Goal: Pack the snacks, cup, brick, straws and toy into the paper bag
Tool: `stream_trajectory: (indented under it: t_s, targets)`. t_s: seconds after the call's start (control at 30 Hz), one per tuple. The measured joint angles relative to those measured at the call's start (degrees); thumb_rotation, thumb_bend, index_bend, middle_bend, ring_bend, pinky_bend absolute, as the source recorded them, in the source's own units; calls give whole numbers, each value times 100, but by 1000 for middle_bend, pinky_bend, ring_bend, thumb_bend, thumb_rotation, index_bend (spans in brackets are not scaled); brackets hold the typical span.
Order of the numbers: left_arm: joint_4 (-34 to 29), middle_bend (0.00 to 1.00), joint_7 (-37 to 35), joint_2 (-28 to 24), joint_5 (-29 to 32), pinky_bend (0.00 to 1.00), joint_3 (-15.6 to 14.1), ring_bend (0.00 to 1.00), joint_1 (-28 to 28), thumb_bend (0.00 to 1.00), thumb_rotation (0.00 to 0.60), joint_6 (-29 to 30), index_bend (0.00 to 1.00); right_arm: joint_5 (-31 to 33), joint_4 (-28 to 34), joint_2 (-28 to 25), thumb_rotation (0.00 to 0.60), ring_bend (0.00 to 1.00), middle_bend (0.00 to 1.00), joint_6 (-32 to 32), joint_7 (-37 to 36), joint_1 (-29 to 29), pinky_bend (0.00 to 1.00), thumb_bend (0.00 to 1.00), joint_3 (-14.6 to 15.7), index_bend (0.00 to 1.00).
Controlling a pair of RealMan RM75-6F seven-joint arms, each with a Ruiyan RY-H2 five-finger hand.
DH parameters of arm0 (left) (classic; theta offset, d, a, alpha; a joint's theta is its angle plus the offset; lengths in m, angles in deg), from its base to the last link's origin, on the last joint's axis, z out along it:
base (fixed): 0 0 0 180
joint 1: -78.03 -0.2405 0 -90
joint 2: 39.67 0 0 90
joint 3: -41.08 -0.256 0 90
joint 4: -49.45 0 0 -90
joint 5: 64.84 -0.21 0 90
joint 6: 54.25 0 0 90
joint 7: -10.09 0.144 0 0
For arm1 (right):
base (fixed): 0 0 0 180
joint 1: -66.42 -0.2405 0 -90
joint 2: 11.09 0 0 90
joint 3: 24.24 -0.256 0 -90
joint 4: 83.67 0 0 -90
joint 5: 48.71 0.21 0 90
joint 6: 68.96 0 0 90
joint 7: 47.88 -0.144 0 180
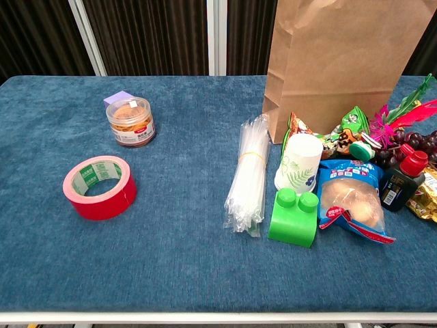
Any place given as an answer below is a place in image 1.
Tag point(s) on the white leaf print paper cup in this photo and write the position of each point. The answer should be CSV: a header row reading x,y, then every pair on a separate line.
x,y
300,164

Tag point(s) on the blue bread package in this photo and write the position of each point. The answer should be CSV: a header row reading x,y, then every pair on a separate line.
x,y
351,198

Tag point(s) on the pink green feather shuttlecock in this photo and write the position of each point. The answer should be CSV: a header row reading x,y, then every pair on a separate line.
x,y
360,150

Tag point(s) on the green orange snack bag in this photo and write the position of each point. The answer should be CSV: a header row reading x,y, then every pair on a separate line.
x,y
355,123

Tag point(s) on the purple artificial grapes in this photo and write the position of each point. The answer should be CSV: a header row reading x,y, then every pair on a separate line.
x,y
420,141

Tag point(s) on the gold foil snack package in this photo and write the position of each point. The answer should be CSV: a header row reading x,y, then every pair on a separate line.
x,y
426,200

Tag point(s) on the brown paper bag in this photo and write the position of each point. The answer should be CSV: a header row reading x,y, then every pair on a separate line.
x,y
334,68

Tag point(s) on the white plastic zip ties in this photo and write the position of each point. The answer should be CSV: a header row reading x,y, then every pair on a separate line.
x,y
249,177

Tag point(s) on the green toy building block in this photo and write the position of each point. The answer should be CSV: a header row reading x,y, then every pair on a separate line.
x,y
292,223

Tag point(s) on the clear jar of rubber bands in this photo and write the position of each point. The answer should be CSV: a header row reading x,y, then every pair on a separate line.
x,y
131,128

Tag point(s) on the blue table cloth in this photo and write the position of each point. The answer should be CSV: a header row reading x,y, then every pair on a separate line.
x,y
170,246

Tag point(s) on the purple cube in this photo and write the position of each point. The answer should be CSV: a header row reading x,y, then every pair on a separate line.
x,y
115,98

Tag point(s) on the red adhesive tape roll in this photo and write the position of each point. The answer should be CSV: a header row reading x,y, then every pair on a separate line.
x,y
102,205

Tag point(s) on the black pleated partition panel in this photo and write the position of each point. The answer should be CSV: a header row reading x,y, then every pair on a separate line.
x,y
423,51
249,34
34,34
147,34

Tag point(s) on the black ink bottle red cap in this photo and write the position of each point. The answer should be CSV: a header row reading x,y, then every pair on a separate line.
x,y
399,188

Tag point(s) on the white table frame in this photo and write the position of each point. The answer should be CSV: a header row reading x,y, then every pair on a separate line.
x,y
205,317

